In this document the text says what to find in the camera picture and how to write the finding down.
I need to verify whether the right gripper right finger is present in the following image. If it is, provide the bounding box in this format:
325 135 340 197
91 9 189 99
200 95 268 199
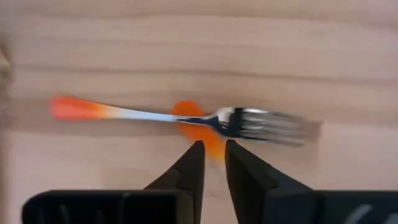
225 139 313 224

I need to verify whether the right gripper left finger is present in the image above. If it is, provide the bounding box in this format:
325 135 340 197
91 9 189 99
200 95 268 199
144 140 205 224

